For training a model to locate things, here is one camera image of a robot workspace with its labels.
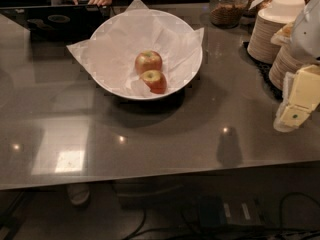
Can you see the white paper liner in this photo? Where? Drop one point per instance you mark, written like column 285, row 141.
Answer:
column 116, row 47

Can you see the white inverted paper bowl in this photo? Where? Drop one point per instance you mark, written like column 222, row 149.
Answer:
column 282, row 11

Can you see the glass jar of granola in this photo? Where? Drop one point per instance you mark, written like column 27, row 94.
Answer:
column 226, row 13

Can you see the red apple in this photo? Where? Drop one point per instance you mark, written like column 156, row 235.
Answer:
column 155, row 81
column 148, row 60

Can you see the stack of paper plates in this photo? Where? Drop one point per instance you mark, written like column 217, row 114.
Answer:
column 283, row 63
column 266, row 25

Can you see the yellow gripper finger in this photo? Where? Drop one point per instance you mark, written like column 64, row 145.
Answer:
column 289, row 117
column 302, row 89

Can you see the rear stack of paper plates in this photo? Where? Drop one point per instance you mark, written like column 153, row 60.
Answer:
column 266, row 25

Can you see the black laptop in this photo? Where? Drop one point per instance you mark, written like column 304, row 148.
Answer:
column 59, row 23

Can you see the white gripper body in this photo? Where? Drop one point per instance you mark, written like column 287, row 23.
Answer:
column 307, row 37

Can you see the front stack of paper plates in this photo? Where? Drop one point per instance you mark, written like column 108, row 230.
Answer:
column 283, row 63

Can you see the black power adapter box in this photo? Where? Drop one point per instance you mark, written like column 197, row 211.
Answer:
column 216, row 212

